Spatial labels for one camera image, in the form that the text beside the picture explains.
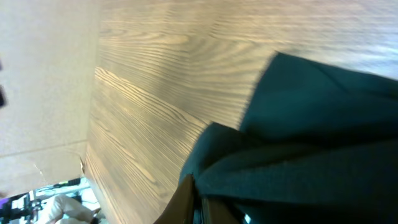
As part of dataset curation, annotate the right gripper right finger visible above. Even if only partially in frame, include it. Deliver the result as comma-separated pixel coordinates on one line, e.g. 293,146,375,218
202,198,239,224

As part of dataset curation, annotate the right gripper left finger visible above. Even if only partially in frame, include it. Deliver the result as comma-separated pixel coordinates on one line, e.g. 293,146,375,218
154,174,195,224

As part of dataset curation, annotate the black t-shirt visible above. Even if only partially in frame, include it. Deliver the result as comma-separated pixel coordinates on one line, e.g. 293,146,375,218
180,53,397,223

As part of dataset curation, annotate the white object in background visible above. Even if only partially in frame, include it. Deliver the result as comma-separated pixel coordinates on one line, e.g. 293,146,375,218
37,195,95,224

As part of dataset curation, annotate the cardboard wall panel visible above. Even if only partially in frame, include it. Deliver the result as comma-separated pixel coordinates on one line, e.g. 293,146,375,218
1,0,100,197

